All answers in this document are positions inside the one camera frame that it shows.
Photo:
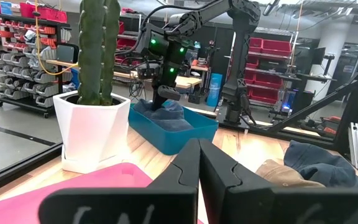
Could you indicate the pink plastic bin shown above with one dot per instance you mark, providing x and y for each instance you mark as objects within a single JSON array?
[{"x": 11, "y": 214}]

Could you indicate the black computer tower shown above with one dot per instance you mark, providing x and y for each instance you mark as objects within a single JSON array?
[{"x": 303, "y": 101}]

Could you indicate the black parts bin rack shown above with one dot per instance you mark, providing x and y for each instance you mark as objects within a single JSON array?
[{"x": 17, "y": 102}]

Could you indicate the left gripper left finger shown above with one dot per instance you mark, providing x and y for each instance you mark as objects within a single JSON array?
[{"x": 120, "y": 208}]

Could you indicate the black computer monitor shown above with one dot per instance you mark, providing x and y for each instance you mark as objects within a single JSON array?
[{"x": 318, "y": 55}]

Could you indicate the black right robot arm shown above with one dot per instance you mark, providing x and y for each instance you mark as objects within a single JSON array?
[{"x": 238, "y": 77}]

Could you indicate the silver aluminium bracket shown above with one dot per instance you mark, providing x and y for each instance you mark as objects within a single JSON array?
[{"x": 356, "y": 146}]

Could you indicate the green cactus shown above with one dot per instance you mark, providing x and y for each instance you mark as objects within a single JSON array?
[{"x": 92, "y": 46}]

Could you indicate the wooden table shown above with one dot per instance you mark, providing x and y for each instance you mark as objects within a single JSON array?
[{"x": 185, "y": 81}]

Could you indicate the blue denim hat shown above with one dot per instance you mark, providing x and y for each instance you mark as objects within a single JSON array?
[
  {"x": 172, "y": 119},
  {"x": 322, "y": 165}
]

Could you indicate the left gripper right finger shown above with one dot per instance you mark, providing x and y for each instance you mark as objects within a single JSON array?
[{"x": 275, "y": 208}]

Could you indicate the white faceted plant pot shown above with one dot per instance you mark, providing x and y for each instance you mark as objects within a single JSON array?
[{"x": 92, "y": 133}]

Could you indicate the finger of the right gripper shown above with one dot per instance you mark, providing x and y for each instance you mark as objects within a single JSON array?
[
  {"x": 169, "y": 92},
  {"x": 158, "y": 102}
]

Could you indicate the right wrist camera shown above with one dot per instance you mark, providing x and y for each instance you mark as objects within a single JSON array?
[{"x": 148, "y": 72}]

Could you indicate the tan fabric hat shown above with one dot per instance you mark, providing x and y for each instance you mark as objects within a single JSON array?
[{"x": 281, "y": 175}]

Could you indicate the teal plastic bin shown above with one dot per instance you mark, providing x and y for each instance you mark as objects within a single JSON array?
[{"x": 166, "y": 140}]

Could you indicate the red storage bin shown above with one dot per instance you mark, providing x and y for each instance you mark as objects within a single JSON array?
[
  {"x": 263, "y": 96},
  {"x": 48, "y": 14},
  {"x": 255, "y": 45},
  {"x": 275, "y": 48},
  {"x": 267, "y": 81}
]

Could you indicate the blue cylindrical bin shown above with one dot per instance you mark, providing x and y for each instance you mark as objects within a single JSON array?
[{"x": 214, "y": 90}]

